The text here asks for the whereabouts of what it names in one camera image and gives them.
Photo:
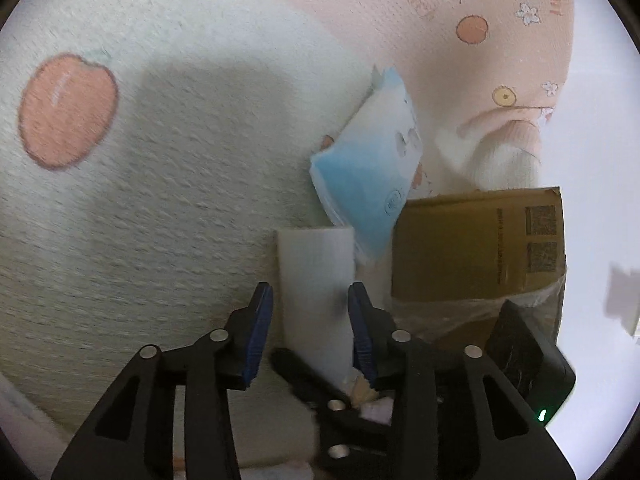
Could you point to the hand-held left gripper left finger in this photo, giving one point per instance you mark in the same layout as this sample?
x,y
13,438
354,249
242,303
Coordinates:
x,y
260,330

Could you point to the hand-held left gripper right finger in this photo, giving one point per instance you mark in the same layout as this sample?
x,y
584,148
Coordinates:
x,y
357,330

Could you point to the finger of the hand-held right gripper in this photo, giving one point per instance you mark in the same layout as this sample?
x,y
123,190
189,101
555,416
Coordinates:
x,y
350,440
305,375

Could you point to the white paper roll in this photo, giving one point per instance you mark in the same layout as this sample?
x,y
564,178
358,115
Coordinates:
x,y
315,280

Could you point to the brown cardboard box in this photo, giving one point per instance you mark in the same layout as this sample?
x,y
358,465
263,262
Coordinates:
x,y
450,245

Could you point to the blue tissue packet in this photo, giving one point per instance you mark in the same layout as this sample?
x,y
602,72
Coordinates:
x,y
365,175

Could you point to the pink cartoon printed blanket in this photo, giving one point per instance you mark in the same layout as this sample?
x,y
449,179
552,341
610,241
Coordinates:
x,y
175,185

